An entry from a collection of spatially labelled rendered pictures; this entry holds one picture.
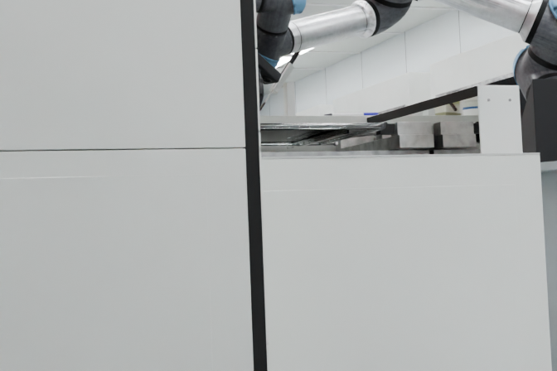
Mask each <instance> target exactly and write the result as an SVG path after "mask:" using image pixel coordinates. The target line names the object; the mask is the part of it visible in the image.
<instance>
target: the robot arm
mask: <svg viewBox="0 0 557 371"><path fill-rule="evenodd" d="M412 1H413V0H358V1H355V2H353V3H352V5H351V6H350V7H345V8H342V9H338V10H335V11H330V12H324V13H321V14H317V15H314V16H310V17H304V18H300V19H297V20H293V21H290V18H291V15H292V14H293V15H295V14H300V13H302V12H303V10H304V8H305V7H306V2H307V0H255V5H256V12H257V13H258V15H257V18H256V27H257V48H256V49H257V50H258V72H259V110H260V108H261V104H262V101H263V97H264V86H263V84H273V83H278V82H279V79H280V77H281V74H280V73H279V72H278V71H277V70H276V69H275V68H276V66H277V65H278V63H279V62H280V57H281V56H284V55H289V54H292V53H295V52H299V51H305V50H307V49H311V48H314V47H318V46H323V45H326V44H330V43H333V42H336V41H342V40H345V39H348V38H352V37H355V36H359V37H360V38H367V37H371V36H375V35H378V34H380V33H381V32H383V31H386V30H387V29H389V28H391V27H392V26H393V25H394V24H396V23H397V22H398V21H399V20H401V19H402V17H403V16H404V15H405V14H406V12H407V11H408V10H409V8H410V5H411V3H412ZM415 1H417V2H420V1H423V0H415ZM433 1H435V2H439V3H441V4H443V5H445V6H448V7H451V8H454V9H457V10H459V11H461V12H465V13H467V14H469V15H472V16H474V17H478V18H480V19H482V20H485V21H487V22H490V23H493V24H496V25H498V26H500V27H504V28H506V29H508V30H511V31H514V32H517V33H519V34H520V35H521V38H522V40H523V42H525V43H528V44H529V45H528V46H526V48H525V49H521V50H520V51H519V53H518V54H517V55H516V58H515V59H514V62H513V66H512V70H513V75H514V78H515V81H516V84H517V85H519V88H520V89H521V92H522V93H523V95H524V97H525V99H526V100H527V98H528V94H529V91H530V86H531V82H532V80H533V79H557V0H433Z"/></svg>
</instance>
